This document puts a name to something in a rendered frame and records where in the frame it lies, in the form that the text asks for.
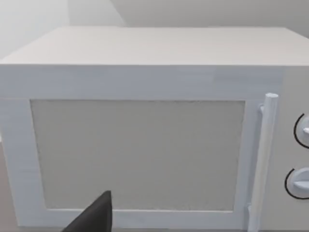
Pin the white microwave knob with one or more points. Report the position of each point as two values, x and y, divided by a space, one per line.
303 130
298 184

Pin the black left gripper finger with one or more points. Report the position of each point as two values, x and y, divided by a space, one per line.
99 215

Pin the pale microwave oven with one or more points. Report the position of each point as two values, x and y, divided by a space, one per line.
154 48

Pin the pale microwave door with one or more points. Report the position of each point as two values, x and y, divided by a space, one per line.
137 154

